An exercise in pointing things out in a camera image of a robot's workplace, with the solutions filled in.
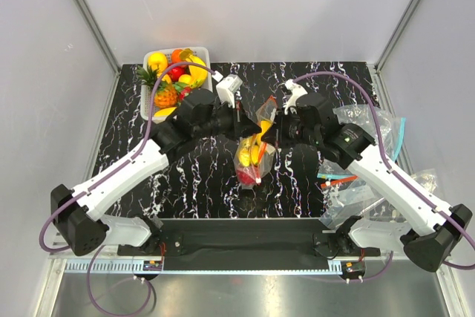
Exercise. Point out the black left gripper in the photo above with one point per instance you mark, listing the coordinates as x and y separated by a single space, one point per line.
242 125

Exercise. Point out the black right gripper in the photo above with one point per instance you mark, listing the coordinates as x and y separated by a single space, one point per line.
275 134

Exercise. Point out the yellow banana bunch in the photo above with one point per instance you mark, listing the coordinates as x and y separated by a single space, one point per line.
251 151

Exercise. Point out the clear bag orange zipper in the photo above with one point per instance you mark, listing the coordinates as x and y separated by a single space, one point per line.
266 112

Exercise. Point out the red apple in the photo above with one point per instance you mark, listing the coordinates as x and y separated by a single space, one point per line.
176 73
248 176

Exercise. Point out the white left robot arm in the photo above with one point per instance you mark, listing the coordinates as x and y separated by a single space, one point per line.
80 213

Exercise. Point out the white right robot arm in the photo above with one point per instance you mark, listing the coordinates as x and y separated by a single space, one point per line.
432 228

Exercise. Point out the clear bag red zipper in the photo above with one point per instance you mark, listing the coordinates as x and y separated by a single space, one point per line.
349 196

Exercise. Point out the red dragon fruit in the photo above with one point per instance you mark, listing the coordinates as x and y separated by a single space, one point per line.
184 93

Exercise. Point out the yellow starfruit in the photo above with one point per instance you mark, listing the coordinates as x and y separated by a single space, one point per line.
198 74

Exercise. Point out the small yellow mango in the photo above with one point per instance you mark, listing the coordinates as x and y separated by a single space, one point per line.
165 112

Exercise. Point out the small pineapple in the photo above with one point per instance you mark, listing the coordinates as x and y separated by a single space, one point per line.
166 95

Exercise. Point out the orange tangerine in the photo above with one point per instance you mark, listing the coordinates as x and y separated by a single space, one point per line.
180 56

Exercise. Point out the white plastic fruit basket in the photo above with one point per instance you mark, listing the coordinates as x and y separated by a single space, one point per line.
147 106

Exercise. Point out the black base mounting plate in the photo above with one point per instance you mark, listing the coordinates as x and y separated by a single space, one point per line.
294 237

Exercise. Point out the yellow lemon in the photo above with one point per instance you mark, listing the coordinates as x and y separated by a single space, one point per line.
157 61

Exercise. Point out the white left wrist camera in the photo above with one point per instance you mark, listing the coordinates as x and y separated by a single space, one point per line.
226 89

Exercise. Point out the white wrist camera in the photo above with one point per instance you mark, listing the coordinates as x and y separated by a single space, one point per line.
226 89
296 91

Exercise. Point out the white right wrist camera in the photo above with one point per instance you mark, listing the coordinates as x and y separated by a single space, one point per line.
296 91

